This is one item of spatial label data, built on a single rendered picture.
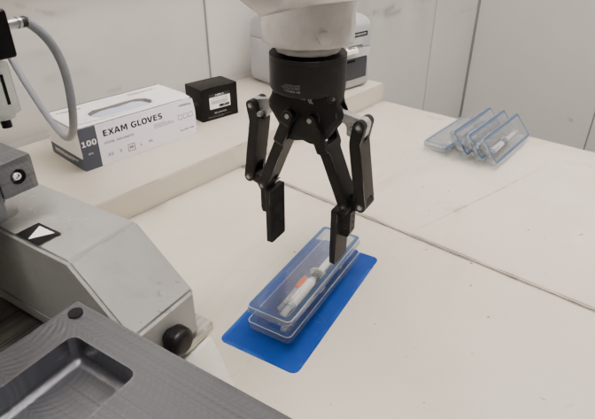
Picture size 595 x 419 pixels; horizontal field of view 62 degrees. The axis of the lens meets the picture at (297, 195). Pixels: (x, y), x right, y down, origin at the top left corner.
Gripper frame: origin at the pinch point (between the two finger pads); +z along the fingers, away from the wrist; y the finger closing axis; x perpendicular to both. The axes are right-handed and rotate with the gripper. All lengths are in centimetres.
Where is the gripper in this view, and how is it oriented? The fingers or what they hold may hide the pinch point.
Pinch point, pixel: (305, 227)
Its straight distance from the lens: 57.5
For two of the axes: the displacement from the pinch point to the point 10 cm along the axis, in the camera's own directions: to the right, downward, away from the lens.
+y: 8.7, 2.5, -4.3
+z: 0.0, 8.7, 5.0
